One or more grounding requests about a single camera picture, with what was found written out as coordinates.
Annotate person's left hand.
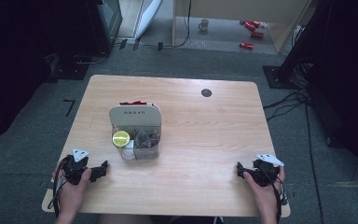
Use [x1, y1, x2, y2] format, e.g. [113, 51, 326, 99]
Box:
[52, 167, 93, 219]

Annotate red flat packet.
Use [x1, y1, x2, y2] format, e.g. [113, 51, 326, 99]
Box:
[118, 100, 148, 106]

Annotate person's right hand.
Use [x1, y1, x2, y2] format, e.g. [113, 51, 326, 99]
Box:
[242, 166, 286, 219]

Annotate left hand-held gripper cable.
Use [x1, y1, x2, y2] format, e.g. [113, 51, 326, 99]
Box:
[47, 154, 73, 218]

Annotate right hand-held gripper cable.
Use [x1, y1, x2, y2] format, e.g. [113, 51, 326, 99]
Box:
[259, 161, 289, 224]

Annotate white leaning board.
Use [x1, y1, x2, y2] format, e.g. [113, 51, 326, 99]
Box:
[133, 0, 164, 40]

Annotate grey mug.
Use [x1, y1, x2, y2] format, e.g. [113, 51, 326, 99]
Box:
[198, 18, 210, 33]

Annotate dark crumpled scraps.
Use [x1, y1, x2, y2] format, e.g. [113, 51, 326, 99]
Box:
[132, 126, 162, 149]

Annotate clear bin with white lid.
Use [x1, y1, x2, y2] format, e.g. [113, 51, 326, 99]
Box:
[108, 103, 163, 161]

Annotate white paper cup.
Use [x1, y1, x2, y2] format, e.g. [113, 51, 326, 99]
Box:
[120, 140, 136, 161]

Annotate black hanging cable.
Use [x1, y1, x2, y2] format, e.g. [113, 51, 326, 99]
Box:
[157, 0, 193, 52]

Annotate yellow-green round lid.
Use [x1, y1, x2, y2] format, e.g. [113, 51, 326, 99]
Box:
[112, 130, 131, 148]

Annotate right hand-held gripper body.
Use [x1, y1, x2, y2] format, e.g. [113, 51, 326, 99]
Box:
[243, 152, 285, 188]

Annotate black stand base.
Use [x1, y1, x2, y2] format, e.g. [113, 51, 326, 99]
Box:
[262, 64, 296, 91]

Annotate black floor cables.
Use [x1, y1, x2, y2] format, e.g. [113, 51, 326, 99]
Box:
[262, 60, 325, 224]

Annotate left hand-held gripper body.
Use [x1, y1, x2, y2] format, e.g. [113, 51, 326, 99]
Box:
[62, 148, 91, 186]

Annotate hand-held gripper cable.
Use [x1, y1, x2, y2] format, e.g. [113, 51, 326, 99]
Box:
[259, 161, 289, 224]
[47, 154, 73, 218]

